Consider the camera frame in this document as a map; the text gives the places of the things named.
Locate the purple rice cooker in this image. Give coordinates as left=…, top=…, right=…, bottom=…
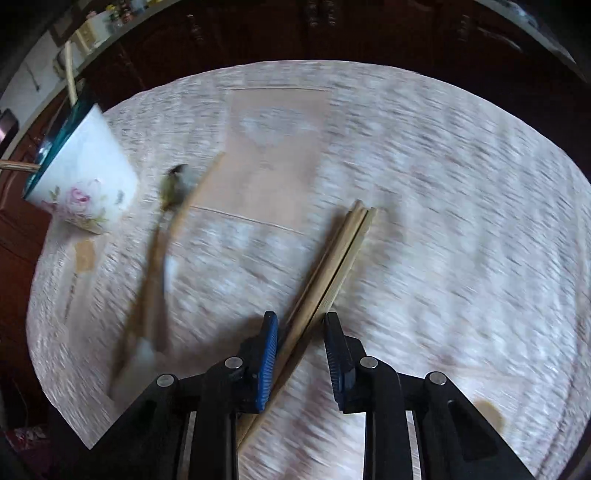
left=0, top=108, right=19, bottom=145

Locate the beige rectangular mat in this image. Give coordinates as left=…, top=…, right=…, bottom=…
left=185, top=87, right=333, bottom=236

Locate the yellow countertop appliance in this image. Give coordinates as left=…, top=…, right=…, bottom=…
left=74, top=21, right=101, bottom=52

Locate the red patterned cloth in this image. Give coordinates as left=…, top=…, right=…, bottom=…
left=4, top=425, right=51, bottom=467

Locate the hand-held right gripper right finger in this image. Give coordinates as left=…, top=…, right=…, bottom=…
left=323, top=313, right=536, bottom=480

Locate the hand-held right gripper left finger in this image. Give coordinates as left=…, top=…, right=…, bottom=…
left=81, top=311, right=280, bottom=480

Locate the metal spoon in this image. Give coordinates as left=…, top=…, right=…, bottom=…
left=139, top=162, right=197, bottom=361

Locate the wooden chopstick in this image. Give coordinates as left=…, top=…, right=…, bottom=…
left=108, top=152, right=227, bottom=400
left=238, top=199, right=363, bottom=446
left=240, top=207, right=371, bottom=446
left=64, top=41, right=78, bottom=108
left=295, top=207, right=378, bottom=361
left=0, top=159, right=41, bottom=175

